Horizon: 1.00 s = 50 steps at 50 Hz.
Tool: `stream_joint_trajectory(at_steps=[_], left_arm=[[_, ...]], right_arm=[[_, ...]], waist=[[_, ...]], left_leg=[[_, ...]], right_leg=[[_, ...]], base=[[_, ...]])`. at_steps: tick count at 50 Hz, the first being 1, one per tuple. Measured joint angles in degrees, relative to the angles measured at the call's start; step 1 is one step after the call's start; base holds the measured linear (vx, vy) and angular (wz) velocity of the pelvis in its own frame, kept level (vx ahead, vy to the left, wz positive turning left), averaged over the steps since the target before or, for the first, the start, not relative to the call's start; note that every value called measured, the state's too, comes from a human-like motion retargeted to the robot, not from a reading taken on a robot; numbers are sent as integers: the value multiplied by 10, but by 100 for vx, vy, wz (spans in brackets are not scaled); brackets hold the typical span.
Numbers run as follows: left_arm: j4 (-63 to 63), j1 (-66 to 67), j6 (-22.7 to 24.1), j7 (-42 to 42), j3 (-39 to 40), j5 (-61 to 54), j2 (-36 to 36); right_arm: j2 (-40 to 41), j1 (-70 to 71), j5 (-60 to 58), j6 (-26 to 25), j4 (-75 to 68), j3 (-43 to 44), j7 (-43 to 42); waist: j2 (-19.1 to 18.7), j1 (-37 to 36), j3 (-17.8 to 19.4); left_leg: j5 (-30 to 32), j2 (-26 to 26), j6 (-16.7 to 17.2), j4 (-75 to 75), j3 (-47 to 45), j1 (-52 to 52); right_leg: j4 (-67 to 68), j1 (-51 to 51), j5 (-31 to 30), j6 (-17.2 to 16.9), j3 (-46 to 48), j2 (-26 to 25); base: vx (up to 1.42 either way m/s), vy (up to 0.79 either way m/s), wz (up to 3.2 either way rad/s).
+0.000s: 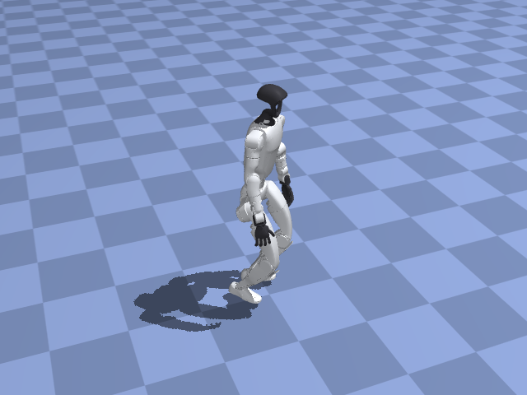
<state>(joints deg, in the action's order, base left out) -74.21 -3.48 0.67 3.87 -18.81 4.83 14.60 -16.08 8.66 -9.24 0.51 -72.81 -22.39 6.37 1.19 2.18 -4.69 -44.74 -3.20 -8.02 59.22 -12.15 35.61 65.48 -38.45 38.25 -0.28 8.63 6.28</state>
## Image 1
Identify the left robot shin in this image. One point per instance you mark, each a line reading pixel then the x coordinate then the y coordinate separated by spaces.
pixel 281 250

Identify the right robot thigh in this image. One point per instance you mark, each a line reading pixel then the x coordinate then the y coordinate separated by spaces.
pixel 270 251

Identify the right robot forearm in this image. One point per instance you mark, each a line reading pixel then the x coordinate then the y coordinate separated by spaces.
pixel 253 192

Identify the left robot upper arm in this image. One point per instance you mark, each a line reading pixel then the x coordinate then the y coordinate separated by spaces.
pixel 282 147

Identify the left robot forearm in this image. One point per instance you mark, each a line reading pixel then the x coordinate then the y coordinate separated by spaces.
pixel 281 167

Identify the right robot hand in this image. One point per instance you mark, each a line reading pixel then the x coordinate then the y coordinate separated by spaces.
pixel 262 232

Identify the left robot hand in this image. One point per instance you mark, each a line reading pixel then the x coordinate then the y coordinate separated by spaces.
pixel 286 190

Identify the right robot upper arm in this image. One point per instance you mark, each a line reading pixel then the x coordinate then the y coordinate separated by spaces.
pixel 254 143

